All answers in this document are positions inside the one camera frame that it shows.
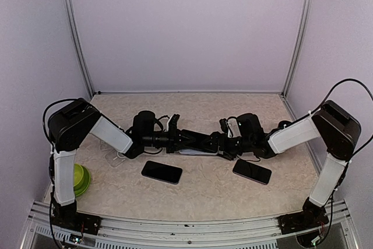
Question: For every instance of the right aluminium frame post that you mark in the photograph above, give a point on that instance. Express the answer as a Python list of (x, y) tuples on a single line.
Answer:
[(306, 5)]

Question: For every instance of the dark green mug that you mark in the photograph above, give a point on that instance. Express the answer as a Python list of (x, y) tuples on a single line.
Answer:
[(283, 124)]

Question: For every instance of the dark red phone right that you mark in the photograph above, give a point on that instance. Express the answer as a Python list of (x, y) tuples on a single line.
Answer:
[(252, 171)]

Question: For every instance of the clear magsafe phone case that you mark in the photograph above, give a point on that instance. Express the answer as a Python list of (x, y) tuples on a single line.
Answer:
[(114, 158)]

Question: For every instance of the aluminium front rail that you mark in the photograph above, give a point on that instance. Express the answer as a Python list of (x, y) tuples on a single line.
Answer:
[(258, 232)]

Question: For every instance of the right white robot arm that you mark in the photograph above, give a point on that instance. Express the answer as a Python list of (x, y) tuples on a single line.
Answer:
[(329, 124)]

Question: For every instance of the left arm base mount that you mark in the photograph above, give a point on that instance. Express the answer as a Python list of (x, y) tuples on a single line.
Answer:
[(67, 217)]

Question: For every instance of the left aluminium frame post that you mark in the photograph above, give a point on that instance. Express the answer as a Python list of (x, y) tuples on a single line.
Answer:
[(78, 48)]

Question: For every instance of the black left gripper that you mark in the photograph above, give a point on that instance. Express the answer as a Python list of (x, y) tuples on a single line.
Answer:
[(175, 143)]

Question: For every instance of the aluminium frame post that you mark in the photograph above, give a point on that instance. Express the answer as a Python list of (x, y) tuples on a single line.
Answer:
[(306, 5), (78, 48)]

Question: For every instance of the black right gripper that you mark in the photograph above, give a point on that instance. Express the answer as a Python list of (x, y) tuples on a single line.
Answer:
[(217, 136)]

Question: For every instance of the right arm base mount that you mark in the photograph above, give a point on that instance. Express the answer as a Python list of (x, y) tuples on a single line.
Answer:
[(310, 217)]

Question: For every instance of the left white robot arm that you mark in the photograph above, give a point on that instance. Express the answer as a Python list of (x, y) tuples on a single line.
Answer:
[(68, 127)]

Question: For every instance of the black phone centre table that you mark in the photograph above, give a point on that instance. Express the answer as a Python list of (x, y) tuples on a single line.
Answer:
[(162, 172)]

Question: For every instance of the green plastic bowl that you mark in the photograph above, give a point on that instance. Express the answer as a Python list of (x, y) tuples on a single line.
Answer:
[(82, 180)]

